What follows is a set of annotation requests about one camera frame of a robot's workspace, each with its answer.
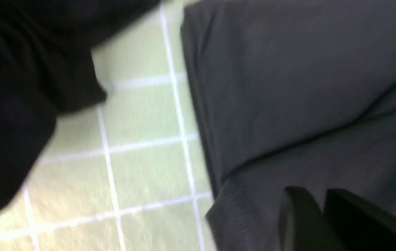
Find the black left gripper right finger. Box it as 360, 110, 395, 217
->
323, 189, 396, 251

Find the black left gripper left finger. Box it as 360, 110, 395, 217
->
279, 187, 345, 251

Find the gray long-sleeved shirt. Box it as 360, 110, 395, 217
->
181, 0, 396, 251

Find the green checkered tablecloth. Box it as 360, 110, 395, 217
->
0, 0, 215, 251

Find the pile of black clothes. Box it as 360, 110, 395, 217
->
0, 0, 160, 211

